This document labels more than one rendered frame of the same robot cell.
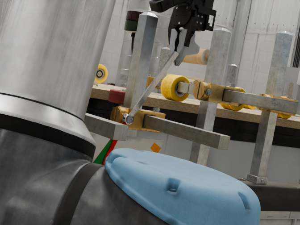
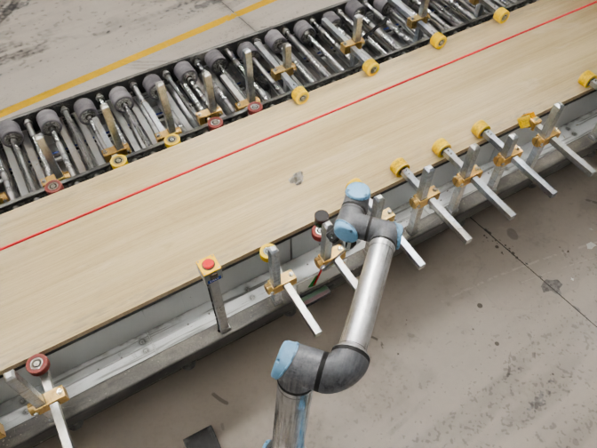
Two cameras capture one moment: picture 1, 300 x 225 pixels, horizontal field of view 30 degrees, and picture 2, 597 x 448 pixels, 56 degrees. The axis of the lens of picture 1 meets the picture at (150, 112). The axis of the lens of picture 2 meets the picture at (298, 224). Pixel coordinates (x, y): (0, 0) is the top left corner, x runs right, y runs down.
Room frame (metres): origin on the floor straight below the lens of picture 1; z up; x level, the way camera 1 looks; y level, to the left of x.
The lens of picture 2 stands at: (0.10, 0.03, 2.92)
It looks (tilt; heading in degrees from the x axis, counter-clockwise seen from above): 54 degrees down; 6
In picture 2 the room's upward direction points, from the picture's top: straight up
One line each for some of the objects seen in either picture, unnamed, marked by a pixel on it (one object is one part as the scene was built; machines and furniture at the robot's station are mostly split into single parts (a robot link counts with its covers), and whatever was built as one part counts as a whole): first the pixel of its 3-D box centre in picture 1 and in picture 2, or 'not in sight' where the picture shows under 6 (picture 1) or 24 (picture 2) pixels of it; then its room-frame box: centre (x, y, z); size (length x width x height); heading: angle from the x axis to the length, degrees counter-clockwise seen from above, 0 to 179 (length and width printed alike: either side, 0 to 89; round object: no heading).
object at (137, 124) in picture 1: (136, 118); (329, 256); (1.42, 0.03, 0.85); 0.14 x 0.06 x 0.05; 126
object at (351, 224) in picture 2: not in sight; (352, 223); (1.27, -0.04, 1.32); 0.12 x 0.12 x 0.09; 78
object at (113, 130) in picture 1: (68, 116); (291, 293); (1.23, 0.18, 0.84); 0.44 x 0.03 x 0.04; 36
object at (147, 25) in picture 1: (132, 107); (325, 256); (1.41, 0.05, 0.87); 0.04 x 0.04 x 0.48; 36
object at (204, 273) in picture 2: not in sight; (210, 269); (1.11, 0.46, 1.18); 0.07 x 0.07 x 0.08; 36
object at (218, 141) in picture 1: (163, 126); (344, 270); (1.36, -0.04, 0.84); 0.43 x 0.03 x 0.04; 36
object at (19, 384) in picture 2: not in sight; (35, 398); (0.67, 1.06, 0.90); 0.04 x 0.04 x 0.48; 36
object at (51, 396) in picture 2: not in sight; (48, 401); (0.69, 1.04, 0.84); 0.14 x 0.06 x 0.05; 126
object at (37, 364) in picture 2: not in sight; (41, 368); (0.80, 1.10, 0.85); 0.08 x 0.08 x 0.11
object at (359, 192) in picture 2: not in sight; (356, 199); (1.38, -0.05, 1.32); 0.10 x 0.09 x 0.12; 168
